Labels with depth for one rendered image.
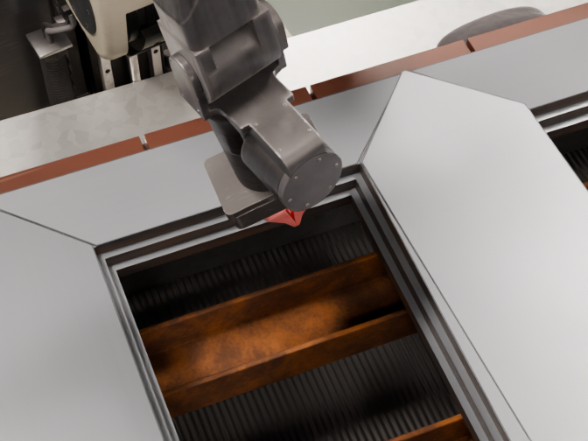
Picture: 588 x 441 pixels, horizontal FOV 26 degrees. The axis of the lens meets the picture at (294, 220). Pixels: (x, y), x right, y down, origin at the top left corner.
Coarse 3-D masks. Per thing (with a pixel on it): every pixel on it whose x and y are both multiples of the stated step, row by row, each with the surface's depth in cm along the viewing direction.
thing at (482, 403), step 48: (576, 96) 127; (336, 192) 123; (144, 240) 118; (192, 240) 120; (384, 240) 119; (432, 288) 114; (432, 336) 114; (144, 384) 110; (480, 384) 108; (480, 432) 108
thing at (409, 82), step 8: (408, 72) 128; (400, 80) 128; (408, 80) 128; (416, 80) 128; (424, 80) 128; (432, 80) 128; (440, 80) 128; (400, 88) 127; (408, 88) 127; (416, 88) 127; (392, 96) 127; (400, 96) 127
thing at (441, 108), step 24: (408, 96) 127; (432, 96) 127; (456, 96) 127; (480, 96) 127; (384, 120) 125; (408, 120) 125; (432, 120) 125; (456, 120) 125; (480, 120) 125; (384, 144) 123; (408, 144) 123
